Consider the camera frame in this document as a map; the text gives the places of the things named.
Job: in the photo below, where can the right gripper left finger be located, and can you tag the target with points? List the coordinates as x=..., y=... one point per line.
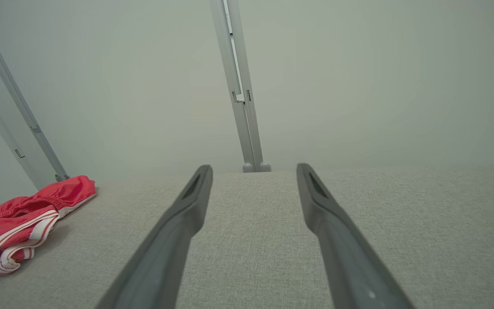
x=161, y=257

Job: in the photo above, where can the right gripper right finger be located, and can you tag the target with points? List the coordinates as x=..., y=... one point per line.
x=350, y=266

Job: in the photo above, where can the grey double partition post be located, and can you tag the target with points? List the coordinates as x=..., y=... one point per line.
x=245, y=124
x=24, y=124

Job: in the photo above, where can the red shorts with white stripes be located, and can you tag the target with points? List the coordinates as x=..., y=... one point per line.
x=11, y=223

